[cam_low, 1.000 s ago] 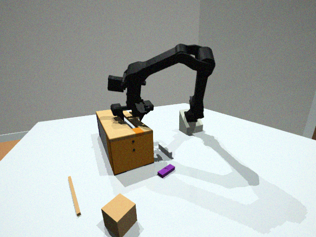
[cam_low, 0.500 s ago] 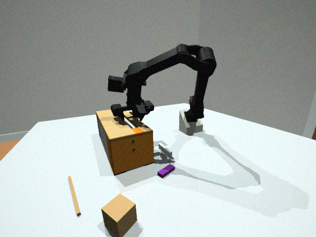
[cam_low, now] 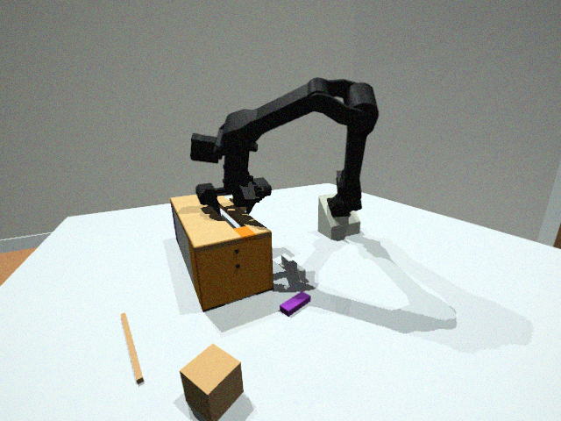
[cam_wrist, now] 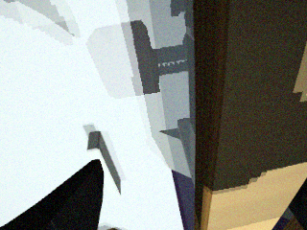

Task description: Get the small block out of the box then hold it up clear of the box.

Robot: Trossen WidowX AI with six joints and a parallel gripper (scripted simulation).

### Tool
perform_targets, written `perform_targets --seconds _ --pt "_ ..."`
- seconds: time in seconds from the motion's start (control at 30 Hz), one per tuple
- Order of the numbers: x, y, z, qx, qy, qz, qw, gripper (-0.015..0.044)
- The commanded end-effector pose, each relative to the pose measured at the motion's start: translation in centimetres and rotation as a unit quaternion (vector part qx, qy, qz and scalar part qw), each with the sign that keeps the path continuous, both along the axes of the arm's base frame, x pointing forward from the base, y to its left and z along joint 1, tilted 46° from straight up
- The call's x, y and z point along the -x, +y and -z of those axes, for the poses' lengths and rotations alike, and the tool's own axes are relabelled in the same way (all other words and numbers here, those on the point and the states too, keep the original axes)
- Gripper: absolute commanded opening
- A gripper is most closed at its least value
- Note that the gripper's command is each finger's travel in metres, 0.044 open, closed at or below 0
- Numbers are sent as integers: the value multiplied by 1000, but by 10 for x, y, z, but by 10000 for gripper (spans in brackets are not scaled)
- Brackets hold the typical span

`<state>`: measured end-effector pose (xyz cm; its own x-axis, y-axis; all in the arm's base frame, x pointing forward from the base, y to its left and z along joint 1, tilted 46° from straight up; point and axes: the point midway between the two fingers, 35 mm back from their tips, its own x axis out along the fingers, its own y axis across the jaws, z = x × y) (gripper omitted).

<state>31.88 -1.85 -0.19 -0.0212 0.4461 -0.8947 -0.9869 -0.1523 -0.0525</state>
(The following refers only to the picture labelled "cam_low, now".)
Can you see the purple rectangular block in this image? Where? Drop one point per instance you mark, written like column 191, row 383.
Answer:
column 295, row 303

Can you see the tan wooden stick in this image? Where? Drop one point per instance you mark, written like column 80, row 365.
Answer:
column 131, row 348

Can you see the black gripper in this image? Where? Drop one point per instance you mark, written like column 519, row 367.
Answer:
column 207, row 194

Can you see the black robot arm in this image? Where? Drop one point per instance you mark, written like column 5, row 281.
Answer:
column 242, row 128

